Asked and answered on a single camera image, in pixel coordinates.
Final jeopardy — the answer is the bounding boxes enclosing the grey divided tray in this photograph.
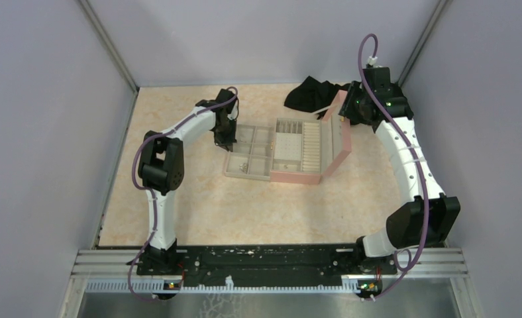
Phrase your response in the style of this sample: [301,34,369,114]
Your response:
[223,124,274,182]

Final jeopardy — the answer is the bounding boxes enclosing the pink jewelry box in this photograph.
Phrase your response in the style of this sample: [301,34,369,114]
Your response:
[270,90,352,185]

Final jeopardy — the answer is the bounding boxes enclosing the white toothed cable rail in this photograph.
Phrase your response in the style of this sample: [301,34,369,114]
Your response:
[85,277,361,295]

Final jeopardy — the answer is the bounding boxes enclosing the black cloth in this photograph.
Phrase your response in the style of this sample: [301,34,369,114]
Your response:
[284,76,350,117]

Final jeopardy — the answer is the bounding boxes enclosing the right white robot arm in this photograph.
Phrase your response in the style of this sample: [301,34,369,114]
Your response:
[341,66,460,273]

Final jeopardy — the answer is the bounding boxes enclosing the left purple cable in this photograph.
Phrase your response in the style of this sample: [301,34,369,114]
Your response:
[127,85,240,303]

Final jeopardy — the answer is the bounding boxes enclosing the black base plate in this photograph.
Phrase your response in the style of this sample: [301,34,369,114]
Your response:
[136,243,397,288]

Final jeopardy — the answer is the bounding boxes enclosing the aluminium frame rail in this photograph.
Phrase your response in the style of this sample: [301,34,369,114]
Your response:
[70,246,469,278]

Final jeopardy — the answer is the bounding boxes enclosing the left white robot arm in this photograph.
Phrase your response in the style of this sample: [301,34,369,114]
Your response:
[131,86,239,274]

